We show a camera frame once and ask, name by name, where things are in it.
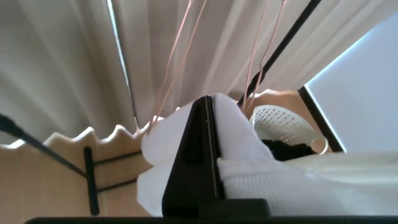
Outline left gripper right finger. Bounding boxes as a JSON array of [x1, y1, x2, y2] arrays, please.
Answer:
[[198, 95, 271, 218]]

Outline pink clothes hanger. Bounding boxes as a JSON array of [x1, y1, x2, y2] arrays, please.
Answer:
[[146, 0, 208, 136], [241, 0, 287, 112]]

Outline black clothes rack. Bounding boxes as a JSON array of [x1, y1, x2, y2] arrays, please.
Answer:
[[0, 0, 323, 217]]

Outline white laundry basket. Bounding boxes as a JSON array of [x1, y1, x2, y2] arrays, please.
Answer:
[[248, 105, 330, 156]]

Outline black garment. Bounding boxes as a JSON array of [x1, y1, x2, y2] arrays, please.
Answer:
[[262, 139, 317, 162]]

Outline white printed T-shirt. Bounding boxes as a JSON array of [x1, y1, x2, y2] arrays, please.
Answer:
[[136, 92, 398, 217]]

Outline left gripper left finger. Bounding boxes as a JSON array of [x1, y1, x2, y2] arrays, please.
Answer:
[[161, 95, 218, 218]]

